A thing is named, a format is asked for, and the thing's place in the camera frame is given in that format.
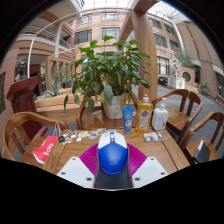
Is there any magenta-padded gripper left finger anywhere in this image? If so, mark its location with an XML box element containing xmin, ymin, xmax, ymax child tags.
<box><xmin>56</xmin><ymin>143</ymin><xmax>101</xmax><ymax>190</ymax></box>

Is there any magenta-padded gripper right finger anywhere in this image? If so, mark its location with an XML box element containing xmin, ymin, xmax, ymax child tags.
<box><xmin>126</xmin><ymin>143</ymin><xmax>169</xmax><ymax>190</ymax></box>

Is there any blue and white computer mouse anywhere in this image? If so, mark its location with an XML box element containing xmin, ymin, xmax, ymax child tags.
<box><xmin>96</xmin><ymin>130</ymin><xmax>130</xmax><ymax>176</ymax></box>

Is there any clear plastic packet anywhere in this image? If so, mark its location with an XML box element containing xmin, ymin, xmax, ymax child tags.
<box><xmin>143</xmin><ymin>131</ymin><xmax>164</xmax><ymax>143</ymax></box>

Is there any red paper shopping bag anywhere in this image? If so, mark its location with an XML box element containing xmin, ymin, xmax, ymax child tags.
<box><xmin>32</xmin><ymin>122</ymin><xmax>63</xmax><ymax>165</ymax></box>

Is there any dark and white sticker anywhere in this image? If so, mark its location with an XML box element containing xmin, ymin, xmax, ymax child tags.
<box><xmin>65</xmin><ymin>130</ymin><xmax>78</xmax><ymax>139</ymax></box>

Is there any pale yellow sticker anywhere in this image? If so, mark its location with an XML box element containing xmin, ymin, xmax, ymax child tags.
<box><xmin>78</xmin><ymin>130</ymin><xmax>90</xmax><ymax>139</ymax></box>

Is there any blue and red sticker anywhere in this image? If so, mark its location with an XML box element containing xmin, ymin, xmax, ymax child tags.
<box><xmin>88</xmin><ymin>130</ymin><xmax>99</xmax><ymax>140</ymax></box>

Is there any white pump bottle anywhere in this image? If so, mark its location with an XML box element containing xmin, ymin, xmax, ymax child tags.
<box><xmin>151</xmin><ymin>97</ymin><xmax>170</xmax><ymax>132</ymax></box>

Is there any yellow dish soap bottle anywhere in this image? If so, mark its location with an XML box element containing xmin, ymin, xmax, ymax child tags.
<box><xmin>135</xmin><ymin>93</ymin><xmax>154</xmax><ymax>134</ymax></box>

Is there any black box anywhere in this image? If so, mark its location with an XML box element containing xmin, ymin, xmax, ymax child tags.
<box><xmin>193</xmin><ymin>139</ymin><xmax>212</xmax><ymax>164</ymax></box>

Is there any blue squeeze tube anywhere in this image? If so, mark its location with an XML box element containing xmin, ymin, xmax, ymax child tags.
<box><xmin>121</xmin><ymin>104</ymin><xmax>135</xmax><ymax>135</ymax></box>

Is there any dark red wooden lectern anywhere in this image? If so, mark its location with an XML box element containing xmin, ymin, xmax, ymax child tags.
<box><xmin>5</xmin><ymin>75</ymin><xmax>48</xmax><ymax>141</ymax></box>

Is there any green plant in white pot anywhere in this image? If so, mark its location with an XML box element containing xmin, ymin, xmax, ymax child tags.
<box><xmin>63</xmin><ymin>35</ymin><xmax>152</xmax><ymax>120</ymax></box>

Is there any dark bust statue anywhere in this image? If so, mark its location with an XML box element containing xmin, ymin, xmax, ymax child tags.
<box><xmin>13</xmin><ymin>58</ymin><xmax>28</xmax><ymax>83</ymax></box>

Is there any white statue on pedestal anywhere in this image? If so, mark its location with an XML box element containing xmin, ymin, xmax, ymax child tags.
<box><xmin>167</xmin><ymin>58</ymin><xmax>186</xmax><ymax>90</ymax></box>

